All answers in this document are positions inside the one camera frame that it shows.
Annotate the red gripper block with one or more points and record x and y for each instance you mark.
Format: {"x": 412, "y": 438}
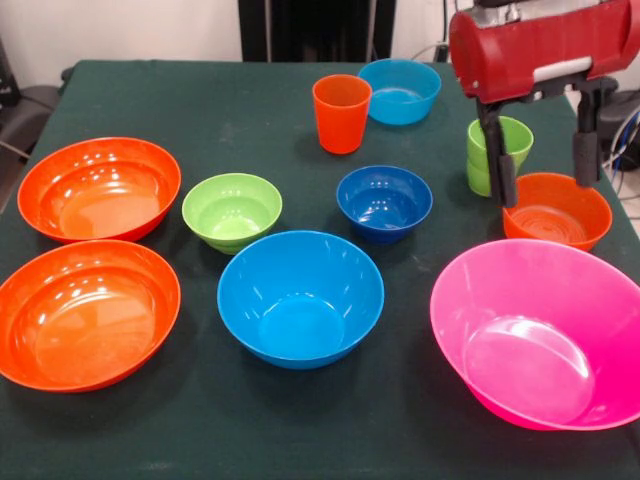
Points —
{"x": 525, "y": 55}

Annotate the large pink bowl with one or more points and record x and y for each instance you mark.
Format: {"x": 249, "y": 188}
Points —
{"x": 530, "y": 310}

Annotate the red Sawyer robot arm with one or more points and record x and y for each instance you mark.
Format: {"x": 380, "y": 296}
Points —
{"x": 495, "y": 15}

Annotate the small orange bowl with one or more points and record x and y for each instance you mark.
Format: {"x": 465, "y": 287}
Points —
{"x": 555, "y": 200}

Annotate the green cup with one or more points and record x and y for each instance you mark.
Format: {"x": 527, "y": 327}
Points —
{"x": 517, "y": 140}

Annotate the small light blue bowl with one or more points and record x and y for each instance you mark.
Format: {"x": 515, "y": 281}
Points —
{"x": 400, "y": 107}

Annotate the dark blue bowl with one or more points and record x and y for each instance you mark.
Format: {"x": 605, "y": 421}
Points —
{"x": 382, "y": 220}

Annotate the orange cup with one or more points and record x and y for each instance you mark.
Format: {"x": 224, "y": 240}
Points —
{"x": 340, "y": 125}

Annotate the large light blue bowl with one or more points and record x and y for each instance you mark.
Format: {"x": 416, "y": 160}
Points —
{"x": 300, "y": 325}

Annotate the dark green table cloth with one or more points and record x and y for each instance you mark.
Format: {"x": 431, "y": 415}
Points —
{"x": 350, "y": 425}

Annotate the green bowl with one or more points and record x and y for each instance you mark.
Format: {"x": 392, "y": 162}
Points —
{"x": 230, "y": 235}

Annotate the large orange bowl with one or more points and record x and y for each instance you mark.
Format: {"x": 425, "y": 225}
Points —
{"x": 85, "y": 325}
{"x": 100, "y": 200}

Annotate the grey pedestal foot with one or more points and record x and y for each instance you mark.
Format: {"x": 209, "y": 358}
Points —
{"x": 625, "y": 112}
{"x": 25, "y": 115}

